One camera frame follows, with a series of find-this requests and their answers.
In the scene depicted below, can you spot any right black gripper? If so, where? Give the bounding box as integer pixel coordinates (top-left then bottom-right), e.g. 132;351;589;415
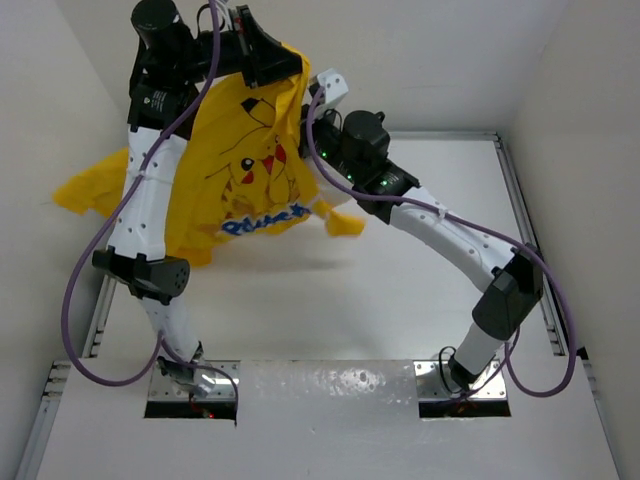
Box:
273;101;359;185

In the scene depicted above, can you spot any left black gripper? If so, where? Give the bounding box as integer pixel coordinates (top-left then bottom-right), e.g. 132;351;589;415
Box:
173;4;308;89

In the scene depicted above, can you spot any yellow pillowcase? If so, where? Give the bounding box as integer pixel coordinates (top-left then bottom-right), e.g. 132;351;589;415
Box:
53;61;365;266

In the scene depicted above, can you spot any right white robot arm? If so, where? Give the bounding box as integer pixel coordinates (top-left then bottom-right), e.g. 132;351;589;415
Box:
301;106;543;394

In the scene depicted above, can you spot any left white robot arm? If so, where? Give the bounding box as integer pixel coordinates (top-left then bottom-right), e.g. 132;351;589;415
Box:
92;1;302;398

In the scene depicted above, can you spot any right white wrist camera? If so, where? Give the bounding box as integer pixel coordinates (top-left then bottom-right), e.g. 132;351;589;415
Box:
308;68;349;117

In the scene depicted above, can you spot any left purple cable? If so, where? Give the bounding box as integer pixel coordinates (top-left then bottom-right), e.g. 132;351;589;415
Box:
60;0;241;416

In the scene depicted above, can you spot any purple cable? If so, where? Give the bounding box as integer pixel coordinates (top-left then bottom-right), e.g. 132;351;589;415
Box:
304;84;579;401
60;0;241;416

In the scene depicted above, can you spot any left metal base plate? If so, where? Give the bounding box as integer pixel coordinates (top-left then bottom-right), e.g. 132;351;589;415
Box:
147;359;239;403

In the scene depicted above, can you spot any metal base plate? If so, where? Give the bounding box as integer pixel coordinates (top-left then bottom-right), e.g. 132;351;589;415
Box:
414;359;508;402
147;359;239;403

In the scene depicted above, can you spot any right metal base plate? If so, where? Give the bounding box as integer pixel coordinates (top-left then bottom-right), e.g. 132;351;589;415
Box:
414;359;508;402

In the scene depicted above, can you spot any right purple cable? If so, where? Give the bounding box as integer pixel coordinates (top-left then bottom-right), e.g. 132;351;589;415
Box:
304;84;579;401

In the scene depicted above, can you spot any aluminium table frame rail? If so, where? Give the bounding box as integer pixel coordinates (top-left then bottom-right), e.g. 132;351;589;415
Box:
494;136;567;356

